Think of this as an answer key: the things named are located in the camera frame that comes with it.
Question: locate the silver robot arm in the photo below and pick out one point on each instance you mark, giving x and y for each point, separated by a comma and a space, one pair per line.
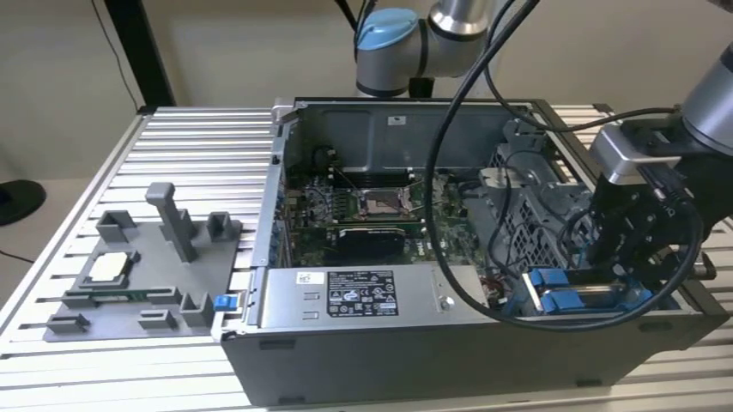
453, 56

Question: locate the metal disk bay cage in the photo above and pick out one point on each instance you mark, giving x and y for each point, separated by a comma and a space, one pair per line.
533, 201

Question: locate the black RAM slot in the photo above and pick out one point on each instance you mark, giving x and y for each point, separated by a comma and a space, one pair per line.
373, 178
373, 171

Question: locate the CPU socket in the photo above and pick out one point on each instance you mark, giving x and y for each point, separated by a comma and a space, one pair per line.
381, 204

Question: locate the black graphics card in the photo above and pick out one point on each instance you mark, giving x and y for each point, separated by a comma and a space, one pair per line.
368, 244

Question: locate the thin metal locking lever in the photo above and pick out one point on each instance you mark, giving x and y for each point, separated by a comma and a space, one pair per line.
351, 179

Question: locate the dark grey PC case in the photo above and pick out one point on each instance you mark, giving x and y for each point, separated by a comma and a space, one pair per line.
401, 356

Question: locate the green motherboard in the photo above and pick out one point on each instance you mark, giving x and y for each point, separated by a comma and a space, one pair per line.
311, 249

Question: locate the silver power supply unit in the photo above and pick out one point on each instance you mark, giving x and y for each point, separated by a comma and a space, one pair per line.
286, 309

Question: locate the blue plastic part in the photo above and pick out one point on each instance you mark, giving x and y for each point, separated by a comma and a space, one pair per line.
223, 302

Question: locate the grey parts rack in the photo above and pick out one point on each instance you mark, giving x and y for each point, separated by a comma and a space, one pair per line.
148, 266

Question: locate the green RAM stick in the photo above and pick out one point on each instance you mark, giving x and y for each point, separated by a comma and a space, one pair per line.
128, 295

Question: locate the silver CPU chip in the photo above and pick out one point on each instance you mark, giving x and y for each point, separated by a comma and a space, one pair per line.
111, 267

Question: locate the black round stand base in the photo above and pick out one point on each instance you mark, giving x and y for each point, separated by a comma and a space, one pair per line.
17, 201

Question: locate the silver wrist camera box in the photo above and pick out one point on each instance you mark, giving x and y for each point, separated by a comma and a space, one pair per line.
621, 150

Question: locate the black upright post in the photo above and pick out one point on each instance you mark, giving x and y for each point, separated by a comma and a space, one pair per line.
143, 56

